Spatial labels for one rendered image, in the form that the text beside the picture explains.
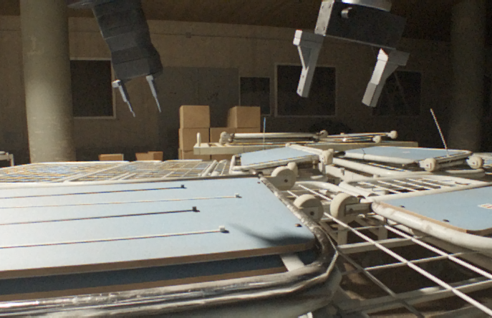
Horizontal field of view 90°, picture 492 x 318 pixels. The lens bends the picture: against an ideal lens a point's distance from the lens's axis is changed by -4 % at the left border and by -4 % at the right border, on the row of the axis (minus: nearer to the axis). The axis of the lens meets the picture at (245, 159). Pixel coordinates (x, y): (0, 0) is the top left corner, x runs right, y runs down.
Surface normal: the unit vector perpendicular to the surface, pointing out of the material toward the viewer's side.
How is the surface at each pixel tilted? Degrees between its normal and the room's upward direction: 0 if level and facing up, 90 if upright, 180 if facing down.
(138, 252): 5
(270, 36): 90
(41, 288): 3
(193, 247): 5
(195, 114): 90
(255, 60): 90
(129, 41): 122
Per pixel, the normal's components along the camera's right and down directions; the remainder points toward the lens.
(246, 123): 0.32, 0.08
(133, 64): -0.10, 0.49
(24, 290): 0.00, -0.99
